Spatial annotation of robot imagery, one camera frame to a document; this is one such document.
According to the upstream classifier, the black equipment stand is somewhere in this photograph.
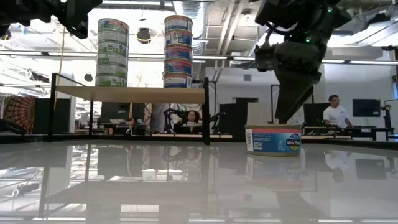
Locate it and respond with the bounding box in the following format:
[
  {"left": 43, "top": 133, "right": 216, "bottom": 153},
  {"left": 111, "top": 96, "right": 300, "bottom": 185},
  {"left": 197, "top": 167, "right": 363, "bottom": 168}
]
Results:
[{"left": 381, "top": 98, "right": 398, "bottom": 139}]

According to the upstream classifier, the black wall monitor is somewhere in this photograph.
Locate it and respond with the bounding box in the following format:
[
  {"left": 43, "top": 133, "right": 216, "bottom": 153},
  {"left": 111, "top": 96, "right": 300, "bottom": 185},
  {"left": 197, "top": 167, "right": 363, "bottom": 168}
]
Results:
[{"left": 352, "top": 98, "right": 381, "bottom": 118}]

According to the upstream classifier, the black metal gantry frame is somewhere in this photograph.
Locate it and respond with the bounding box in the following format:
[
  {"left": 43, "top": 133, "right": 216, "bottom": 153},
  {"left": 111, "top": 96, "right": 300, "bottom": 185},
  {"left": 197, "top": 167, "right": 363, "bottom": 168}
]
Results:
[{"left": 269, "top": 83, "right": 280, "bottom": 124}]

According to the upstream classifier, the dark background table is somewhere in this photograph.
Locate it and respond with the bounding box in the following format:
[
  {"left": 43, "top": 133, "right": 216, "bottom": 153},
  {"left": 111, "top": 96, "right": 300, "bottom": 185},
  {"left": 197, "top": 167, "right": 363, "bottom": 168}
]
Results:
[{"left": 340, "top": 125, "right": 396, "bottom": 139}]

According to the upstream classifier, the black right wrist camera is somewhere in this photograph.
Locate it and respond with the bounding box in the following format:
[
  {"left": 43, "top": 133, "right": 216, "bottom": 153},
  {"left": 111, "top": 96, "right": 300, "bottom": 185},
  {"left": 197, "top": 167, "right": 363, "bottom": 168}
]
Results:
[{"left": 254, "top": 43, "right": 277, "bottom": 73}]

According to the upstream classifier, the black hanging ceiling device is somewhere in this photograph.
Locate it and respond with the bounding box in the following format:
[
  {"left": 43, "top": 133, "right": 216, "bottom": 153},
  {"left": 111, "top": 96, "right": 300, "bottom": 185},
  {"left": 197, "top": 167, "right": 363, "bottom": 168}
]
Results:
[{"left": 136, "top": 27, "right": 152, "bottom": 44}]

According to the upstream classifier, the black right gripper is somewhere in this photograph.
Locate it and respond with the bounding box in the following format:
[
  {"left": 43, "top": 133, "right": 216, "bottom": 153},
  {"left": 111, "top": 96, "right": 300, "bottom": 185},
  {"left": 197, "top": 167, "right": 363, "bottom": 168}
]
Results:
[{"left": 273, "top": 40, "right": 323, "bottom": 124}]

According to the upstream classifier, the ribbed silver ceiling duct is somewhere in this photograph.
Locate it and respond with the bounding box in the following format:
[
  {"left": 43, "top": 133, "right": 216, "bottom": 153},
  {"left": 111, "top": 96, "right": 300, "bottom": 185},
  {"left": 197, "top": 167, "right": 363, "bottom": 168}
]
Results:
[{"left": 174, "top": 0, "right": 208, "bottom": 56}]

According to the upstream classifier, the wooden shelf black frame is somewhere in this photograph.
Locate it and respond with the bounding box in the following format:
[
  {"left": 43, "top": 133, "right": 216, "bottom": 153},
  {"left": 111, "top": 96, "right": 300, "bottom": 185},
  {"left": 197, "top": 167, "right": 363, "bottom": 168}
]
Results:
[{"left": 48, "top": 72, "right": 211, "bottom": 146}]

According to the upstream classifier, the black background monitor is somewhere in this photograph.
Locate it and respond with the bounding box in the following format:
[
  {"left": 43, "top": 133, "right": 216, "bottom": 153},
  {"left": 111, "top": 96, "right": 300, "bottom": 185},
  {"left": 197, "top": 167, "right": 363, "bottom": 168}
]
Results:
[{"left": 99, "top": 101, "right": 146, "bottom": 125}]

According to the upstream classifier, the patterned orange wall tapestry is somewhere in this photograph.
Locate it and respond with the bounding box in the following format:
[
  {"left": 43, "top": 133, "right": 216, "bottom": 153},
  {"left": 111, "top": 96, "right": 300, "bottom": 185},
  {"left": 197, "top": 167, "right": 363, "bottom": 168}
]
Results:
[{"left": 2, "top": 95, "right": 37, "bottom": 134}]

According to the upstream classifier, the long suspended light rail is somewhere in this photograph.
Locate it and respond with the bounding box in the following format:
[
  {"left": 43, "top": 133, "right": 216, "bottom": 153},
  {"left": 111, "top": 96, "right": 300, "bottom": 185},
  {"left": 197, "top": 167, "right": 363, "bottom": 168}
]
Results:
[{"left": 0, "top": 49, "right": 398, "bottom": 67}]

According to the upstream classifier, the background wooden workstation board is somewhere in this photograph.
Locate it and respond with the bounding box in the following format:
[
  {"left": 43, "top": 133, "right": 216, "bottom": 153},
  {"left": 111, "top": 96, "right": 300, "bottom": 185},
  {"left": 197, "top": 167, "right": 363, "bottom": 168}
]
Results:
[
  {"left": 151, "top": 133, "right": 233, "bottom": 139},
  {"left": 301, "top": 134, "right": 353, "bottom": 140}
]

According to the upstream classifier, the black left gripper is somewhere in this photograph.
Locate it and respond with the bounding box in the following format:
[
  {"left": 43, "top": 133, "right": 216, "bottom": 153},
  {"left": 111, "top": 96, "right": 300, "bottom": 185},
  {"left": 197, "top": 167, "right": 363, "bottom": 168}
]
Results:
[{"left": 51, "top": 0, "right": 103, "bottom": 40}]

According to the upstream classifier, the black partition panel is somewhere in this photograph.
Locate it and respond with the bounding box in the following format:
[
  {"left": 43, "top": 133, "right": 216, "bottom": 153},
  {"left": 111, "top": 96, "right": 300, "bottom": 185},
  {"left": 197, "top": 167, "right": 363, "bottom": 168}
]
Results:
[
  {"left": 303, "top": 102, "right": 331, "bottom": 127},
  {"left": 33, "top": 98, "right": 72, "bottom": 135}
]

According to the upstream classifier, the black aluminium table frame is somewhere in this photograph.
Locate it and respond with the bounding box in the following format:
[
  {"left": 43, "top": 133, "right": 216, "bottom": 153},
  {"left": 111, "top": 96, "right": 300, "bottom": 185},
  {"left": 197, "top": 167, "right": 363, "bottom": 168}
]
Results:
[{"left": 0, "top": 133, "right": 398, "bottom": 151}]

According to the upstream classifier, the yellow power cord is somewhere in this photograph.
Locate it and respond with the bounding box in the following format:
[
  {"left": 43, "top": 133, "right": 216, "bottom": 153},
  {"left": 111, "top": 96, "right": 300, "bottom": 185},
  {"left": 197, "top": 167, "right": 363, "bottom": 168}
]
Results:
[{"left": 54, "top": 26, "right": 65, "bottom": 111}]

